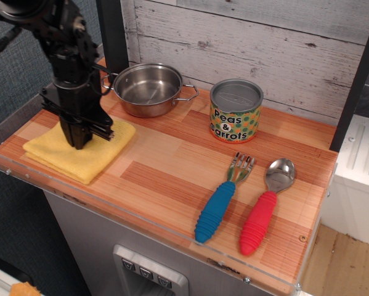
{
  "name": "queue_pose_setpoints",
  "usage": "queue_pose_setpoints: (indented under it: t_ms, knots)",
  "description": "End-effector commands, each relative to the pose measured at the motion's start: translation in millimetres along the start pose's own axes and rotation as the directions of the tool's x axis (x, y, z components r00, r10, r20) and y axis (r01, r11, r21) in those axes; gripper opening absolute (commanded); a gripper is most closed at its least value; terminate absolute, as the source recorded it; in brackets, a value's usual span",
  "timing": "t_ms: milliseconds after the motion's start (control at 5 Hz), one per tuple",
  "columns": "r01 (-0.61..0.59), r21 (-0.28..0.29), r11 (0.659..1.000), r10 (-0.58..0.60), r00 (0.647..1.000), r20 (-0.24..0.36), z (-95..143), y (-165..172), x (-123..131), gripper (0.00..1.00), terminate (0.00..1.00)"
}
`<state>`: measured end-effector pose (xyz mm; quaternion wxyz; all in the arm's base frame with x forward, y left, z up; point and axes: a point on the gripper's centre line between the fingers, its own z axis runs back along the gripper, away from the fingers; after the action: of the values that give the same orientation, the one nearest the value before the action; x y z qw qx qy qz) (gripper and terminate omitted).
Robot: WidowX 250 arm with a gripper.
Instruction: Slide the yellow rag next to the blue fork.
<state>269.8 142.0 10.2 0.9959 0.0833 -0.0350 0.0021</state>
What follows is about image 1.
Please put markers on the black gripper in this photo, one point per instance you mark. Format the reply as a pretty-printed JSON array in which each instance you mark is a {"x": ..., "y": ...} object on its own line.
[{"x": 80, "y": 113}]

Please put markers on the yellow towel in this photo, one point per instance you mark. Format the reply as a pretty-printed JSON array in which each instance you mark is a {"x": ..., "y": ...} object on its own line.
[{"x": 52, "y": 150}]

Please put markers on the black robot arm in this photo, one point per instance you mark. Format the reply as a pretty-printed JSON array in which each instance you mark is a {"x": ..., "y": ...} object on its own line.
[{"x": 61, "y": 31}]

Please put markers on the small steel pot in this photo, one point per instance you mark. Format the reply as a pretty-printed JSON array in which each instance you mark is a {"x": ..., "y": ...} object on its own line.
[{"x": 149, "y": 90}]

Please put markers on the grey toy fridge cabinet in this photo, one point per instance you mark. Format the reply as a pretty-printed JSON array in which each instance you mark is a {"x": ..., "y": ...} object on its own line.
[{"x": 92, "y": 238}]

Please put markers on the peas and carrots can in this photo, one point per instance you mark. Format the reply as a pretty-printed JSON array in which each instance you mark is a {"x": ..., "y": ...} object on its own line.
[{"x": 235, "y": 110}]

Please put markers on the orange object bottom left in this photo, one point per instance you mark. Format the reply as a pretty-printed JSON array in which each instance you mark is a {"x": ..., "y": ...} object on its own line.
[{"x": 24, "y": 289}]

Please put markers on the clear acrylic table guard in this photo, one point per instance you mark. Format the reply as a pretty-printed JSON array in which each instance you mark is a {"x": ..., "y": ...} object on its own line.
[{"x": 163, "y": 178}]

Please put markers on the white cabinet at right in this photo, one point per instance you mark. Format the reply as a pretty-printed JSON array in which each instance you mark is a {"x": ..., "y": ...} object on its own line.
[{"x": 346, "y": 205}]

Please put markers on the black vertical post left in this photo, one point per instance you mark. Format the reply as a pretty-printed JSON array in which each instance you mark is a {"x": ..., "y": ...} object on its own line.
[{"x": 113, "y": 35}]

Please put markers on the black vertical post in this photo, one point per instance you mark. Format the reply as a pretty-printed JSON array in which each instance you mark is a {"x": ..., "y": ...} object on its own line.
[
  {"x": 113, "y": 35},
  {"x": 352, "y": 100}
]

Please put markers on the blue handled fork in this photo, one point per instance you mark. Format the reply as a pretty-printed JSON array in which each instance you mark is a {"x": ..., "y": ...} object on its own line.
[{"x": 212, "y": 214}]

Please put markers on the red handled spoon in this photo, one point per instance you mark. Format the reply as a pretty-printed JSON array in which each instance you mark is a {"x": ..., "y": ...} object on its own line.
[{"x": 279, "y": 176}]

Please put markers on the black vertical post right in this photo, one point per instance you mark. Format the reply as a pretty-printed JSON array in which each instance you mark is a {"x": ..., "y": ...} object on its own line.
[{"x": 352, "y": 100}]

